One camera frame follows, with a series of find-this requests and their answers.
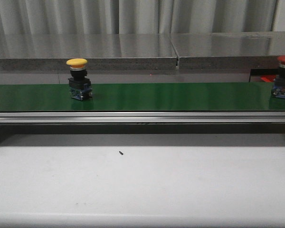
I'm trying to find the grey stone slab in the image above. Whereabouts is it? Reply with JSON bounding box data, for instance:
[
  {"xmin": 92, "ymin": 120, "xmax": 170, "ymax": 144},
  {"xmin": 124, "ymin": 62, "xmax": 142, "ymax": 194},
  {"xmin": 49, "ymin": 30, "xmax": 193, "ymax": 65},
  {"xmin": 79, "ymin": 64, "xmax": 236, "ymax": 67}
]
[
  {"xmin": 0, "ymin": 34, "xmax": 178, "ymax": 71},
  {"xmin": 170, "ymin": 31, "xmax": 285, "ymax": 70}
]

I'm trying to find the green conveyor belt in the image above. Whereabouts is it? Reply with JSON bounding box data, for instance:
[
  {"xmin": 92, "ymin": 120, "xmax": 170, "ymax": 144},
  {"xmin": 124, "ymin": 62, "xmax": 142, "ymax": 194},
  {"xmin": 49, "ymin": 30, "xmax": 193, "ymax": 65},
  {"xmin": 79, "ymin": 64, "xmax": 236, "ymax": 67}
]
[{"xmin": 0, "ymin": 82, "xmax": 285, "ymax": 112}]

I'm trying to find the grey stone slab right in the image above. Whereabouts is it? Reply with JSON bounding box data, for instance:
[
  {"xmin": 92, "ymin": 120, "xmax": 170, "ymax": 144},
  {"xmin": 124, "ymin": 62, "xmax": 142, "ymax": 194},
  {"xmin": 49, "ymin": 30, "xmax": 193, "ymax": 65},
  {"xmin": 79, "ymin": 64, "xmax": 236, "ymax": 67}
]
[{"xmin": 170, "ymin": 31, "xmax": 285, "ymax": 70}]

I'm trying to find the yellow mushroom push button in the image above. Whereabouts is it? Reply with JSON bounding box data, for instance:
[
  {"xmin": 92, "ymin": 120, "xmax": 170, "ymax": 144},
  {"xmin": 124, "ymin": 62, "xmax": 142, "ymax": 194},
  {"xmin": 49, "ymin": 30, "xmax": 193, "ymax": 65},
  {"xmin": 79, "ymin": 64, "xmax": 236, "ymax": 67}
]
[{"xmin": 66, "ymin": 58, "xmax": 93, "ymax": 101}]

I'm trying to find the aluminium conveyor frame rail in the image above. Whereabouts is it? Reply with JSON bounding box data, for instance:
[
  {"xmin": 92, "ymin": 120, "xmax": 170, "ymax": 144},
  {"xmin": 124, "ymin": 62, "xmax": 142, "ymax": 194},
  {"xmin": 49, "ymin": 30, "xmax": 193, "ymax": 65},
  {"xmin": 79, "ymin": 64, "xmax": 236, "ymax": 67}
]
[{"xmin": 0, "ymin": 111, "xmax": 285, "ymax": 124}]

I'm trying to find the red plastic tray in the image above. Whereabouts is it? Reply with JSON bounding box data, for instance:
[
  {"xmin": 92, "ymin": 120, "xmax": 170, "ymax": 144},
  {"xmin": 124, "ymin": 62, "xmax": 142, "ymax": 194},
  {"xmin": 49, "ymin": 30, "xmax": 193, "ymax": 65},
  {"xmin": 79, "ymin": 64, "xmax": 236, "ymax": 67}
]
[{"xmin": 260, "ymin": 75, "xmax": 276, "ymax": 83}]

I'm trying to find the grey stone slab left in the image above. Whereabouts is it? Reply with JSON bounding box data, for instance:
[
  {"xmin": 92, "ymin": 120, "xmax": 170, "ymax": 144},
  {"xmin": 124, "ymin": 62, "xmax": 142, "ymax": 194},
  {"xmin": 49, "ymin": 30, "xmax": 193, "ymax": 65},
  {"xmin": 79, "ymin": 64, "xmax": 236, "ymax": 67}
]
[{"xmin": 0, "ymin": 34, "xmax": 178, "ymax": 71}]

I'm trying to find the grey curtain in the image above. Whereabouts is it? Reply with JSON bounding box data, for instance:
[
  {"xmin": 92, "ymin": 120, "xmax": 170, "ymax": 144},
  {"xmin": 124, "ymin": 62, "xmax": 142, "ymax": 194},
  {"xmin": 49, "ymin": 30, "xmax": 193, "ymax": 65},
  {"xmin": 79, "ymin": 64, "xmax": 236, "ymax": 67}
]
[{"xmin": 0, "ymin": 0, "xmax": 285, "ymax": 35}]

